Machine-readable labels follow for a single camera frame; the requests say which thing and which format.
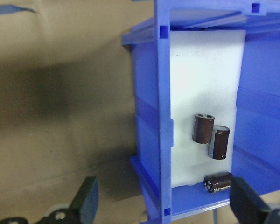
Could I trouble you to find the small silver cylindrical part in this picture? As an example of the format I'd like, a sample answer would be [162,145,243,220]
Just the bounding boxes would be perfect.
[207,125,231,161]

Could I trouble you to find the brown cylindrical capacitor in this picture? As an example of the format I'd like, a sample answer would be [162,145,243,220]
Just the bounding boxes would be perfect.
[192,113,216,145]
[203,172,233,194]

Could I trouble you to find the white foam pad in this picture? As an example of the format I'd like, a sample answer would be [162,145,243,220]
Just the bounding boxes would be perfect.
[169,29,245,187]

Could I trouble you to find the blue plastic capacitor bin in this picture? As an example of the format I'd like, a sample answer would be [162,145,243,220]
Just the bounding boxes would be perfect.
[121,0,280,224]

